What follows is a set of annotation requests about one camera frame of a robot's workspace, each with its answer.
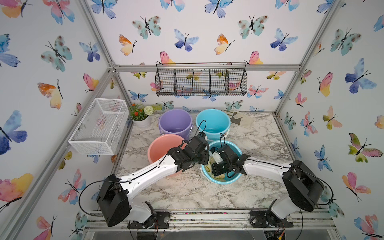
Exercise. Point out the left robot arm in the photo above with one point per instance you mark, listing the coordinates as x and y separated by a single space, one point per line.
115 198

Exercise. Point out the purple plastic bucket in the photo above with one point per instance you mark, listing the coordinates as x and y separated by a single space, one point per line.
177 122

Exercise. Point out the teal plastic bucket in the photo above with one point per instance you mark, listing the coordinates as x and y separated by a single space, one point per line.
231 177
214 123

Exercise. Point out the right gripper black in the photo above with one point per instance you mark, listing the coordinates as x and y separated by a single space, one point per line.
215 172

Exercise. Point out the black wire wall basket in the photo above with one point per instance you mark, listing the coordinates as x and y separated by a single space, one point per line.
201 80

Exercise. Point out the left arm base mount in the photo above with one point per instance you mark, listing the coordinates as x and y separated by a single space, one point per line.
161 220

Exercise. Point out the pink plastic bucket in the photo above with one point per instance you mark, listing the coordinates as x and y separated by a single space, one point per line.
161 145

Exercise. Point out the aluminium front rail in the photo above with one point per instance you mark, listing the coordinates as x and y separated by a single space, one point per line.
240 219

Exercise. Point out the beige patterned folded cloth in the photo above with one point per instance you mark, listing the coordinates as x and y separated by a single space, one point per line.
240 119

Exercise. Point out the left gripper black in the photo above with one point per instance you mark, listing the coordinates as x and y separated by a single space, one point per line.
205 158

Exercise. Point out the potted flower plant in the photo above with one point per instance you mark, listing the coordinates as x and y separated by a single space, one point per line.
141 115

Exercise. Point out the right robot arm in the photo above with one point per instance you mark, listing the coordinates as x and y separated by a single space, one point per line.
304 189

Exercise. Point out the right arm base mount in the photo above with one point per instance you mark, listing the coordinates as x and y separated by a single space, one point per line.
266 219

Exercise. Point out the yellow microfiber cloth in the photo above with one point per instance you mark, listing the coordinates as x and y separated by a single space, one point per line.
212 172

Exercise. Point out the white wire mesh basket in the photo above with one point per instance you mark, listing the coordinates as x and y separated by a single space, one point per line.
101 128

